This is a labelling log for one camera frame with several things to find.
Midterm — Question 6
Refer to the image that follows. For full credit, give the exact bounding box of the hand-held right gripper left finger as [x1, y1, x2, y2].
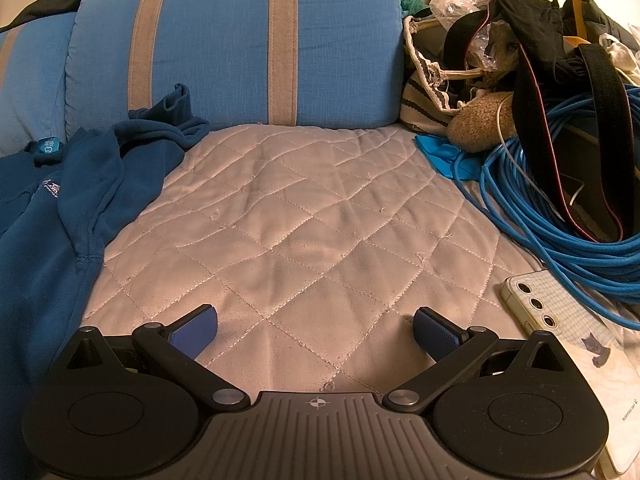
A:
[62, 304, 252, 414]

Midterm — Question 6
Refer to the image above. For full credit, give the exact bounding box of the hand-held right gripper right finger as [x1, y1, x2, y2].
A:
[382, 306, 577, 414]

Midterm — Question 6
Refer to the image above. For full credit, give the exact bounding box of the dark blue sweatshirt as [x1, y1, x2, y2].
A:
[0, 83, 211, 463]

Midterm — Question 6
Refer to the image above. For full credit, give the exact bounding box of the wooden clothes hanger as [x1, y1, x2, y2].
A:
[564, 0, 592, 47]

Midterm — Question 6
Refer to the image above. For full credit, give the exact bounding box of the white smartphone in clear case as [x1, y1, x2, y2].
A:
[501, 269, 640, 479]

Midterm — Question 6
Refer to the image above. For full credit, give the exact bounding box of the teal cloth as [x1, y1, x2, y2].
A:
[415, 134, 483, 182]

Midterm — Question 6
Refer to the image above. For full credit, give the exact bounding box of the tan plush toy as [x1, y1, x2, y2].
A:
[446, 91, 521, 154]

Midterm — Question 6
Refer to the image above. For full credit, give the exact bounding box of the striped canvas tote bag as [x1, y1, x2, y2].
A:
[401, 15, 503, 137]

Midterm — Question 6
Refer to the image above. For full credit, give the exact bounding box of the blue grey-striped pillow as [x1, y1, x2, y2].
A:
[65, 0, 407, 130]
[0, 11, 78, 157]

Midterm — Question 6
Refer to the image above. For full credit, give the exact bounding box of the black garment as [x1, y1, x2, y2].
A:
[492, 0, 588, 82]

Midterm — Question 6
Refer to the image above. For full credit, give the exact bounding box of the green fabric piece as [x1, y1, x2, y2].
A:
[399, 0, 432, 20]

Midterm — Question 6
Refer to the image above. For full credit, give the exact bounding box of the white crumpled cloth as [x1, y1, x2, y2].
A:
[599, 32, 640, 87]

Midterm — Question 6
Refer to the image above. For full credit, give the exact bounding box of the dark jacket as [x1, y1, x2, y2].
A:
[582, 0, 640, 53]

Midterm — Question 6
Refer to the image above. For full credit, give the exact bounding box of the coiled blue cable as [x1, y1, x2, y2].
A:
[452, 84, 640, 332]

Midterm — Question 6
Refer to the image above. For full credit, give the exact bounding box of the thin white cable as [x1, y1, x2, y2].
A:
[497, 94, 587, 207]

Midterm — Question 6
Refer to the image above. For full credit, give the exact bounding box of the black strap bag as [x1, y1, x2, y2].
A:
[444, 9, 628, 244]

